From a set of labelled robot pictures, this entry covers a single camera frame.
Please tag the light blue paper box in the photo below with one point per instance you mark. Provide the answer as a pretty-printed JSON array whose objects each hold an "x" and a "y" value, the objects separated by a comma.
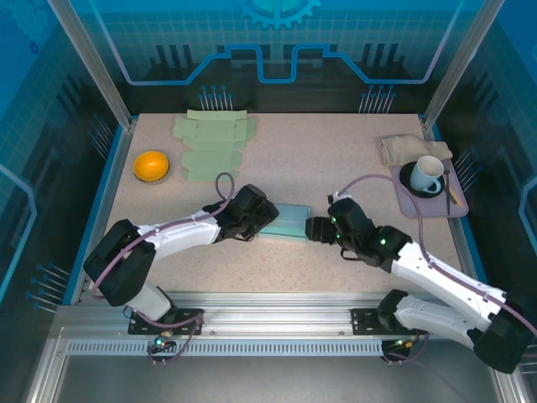
[{"x": 289, "y": 218}]

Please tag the dark thin utensil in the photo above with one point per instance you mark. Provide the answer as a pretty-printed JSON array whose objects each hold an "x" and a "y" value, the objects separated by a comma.
[{"x": 448, "y": 197}]

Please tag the light green paper box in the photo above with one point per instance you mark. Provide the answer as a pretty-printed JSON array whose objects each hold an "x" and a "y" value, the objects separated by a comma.
[{"x": 210, "y": 134}]

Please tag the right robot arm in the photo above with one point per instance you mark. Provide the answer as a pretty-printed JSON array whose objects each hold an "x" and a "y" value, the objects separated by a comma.
[{"x": 440, "y": 277}]

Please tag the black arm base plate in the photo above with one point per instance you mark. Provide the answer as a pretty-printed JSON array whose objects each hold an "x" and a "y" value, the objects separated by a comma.
[
  {"x": 365, "y": 321},
  {"x": 184, "y": 321}
]

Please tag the orange dome bowl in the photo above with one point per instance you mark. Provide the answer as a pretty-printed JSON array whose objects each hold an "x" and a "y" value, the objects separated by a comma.
[{"x": 150, "y": 164}]

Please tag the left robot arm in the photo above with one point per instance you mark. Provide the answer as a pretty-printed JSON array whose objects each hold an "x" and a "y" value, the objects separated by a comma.
[{"x": 121, "y": 268}]

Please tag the beige folded cloth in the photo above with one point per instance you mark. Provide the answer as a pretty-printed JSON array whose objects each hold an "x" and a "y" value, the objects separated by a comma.
[{"x": 403, "y": 147}]

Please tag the wooden stick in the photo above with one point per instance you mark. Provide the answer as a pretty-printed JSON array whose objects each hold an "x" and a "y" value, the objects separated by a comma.
[{"x": 459, "y": 200}]

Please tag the aluminium frame post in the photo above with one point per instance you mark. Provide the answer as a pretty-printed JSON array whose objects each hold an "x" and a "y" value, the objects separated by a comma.
[
  {"x": 90, "y": 63},
  {"x": 461, "y": 63}
]

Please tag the aluminium mounting rail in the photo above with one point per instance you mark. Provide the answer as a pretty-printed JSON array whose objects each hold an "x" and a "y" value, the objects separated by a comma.
[{"x": 277, "y": 312}]

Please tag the pale blue mug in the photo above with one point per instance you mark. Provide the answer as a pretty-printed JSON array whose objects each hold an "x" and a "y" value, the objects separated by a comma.
[{"x": 421, "y": 178}]

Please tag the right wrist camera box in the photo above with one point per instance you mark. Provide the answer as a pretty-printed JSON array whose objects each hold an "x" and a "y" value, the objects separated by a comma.
[{"x": 337, "y": 196}]

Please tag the lilac plastic tray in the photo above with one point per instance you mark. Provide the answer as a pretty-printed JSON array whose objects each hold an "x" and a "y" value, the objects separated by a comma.
[{"x": 432, "y": 205}]

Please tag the black saucer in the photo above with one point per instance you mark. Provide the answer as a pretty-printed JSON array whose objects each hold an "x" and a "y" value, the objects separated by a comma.
[{"x": 406, "y": 178}]

